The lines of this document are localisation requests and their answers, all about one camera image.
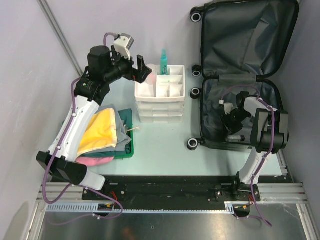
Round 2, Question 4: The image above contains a teal toothpaste tube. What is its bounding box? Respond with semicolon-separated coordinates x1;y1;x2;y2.
160;49;169;75

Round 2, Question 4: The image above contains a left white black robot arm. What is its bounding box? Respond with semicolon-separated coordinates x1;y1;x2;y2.
36;45;152;200

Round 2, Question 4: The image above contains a grey blue garment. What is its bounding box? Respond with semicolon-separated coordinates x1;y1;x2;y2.
95;104;131;152

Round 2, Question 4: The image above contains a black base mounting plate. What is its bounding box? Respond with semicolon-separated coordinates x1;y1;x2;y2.
51;174;262;211

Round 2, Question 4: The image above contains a green plastic tray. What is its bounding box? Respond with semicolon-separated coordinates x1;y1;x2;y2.
74;109;136;161

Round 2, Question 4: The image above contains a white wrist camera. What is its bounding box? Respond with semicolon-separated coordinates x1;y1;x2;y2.
218;99;235;115
113;33;135;60

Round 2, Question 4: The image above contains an aluminium frame rail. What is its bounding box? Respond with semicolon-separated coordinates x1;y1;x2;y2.
36;182;310;205

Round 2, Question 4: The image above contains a purple cable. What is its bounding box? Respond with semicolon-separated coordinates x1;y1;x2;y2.
41;32;125;226
221;84;277;228

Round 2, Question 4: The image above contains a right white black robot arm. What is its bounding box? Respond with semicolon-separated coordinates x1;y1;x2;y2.
218;91;289;201

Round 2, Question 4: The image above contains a pink plastic pouch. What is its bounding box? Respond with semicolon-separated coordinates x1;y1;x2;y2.
145;63;157;85

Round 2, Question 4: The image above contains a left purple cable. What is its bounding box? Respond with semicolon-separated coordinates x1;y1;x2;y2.
41;32;125;226

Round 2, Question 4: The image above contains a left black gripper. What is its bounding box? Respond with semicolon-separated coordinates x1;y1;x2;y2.
103;45;151;84

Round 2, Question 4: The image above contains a white drawer organizer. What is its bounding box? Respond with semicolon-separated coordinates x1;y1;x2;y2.
134;65;186;124

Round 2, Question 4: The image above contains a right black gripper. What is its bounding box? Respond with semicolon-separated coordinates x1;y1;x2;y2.
220;109;251;138

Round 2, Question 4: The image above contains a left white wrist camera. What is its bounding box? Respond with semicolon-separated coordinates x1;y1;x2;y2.
113;33;135;60

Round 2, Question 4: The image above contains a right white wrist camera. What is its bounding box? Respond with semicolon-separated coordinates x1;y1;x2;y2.
218;99;235;115

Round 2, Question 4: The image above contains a grey slotted cable duct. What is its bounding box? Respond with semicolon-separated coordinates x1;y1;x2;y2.
46;202;234;214

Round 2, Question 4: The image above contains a pink cloth garment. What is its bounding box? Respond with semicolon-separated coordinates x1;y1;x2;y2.
75;156;114;167

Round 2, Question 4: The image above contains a small black capped bottle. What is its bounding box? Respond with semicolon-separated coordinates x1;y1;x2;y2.
225;135;246;142

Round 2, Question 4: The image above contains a space astronaut hardshell suitcase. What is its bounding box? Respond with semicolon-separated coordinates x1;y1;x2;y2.
187;0;299;151

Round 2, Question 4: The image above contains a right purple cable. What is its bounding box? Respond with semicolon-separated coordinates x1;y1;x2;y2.
221;84;277;228

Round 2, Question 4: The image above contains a yellow cloth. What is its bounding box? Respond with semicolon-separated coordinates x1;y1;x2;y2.
76;108;118;157

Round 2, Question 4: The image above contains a teal green garment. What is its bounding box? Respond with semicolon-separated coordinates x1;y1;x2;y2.
81;105;134;159

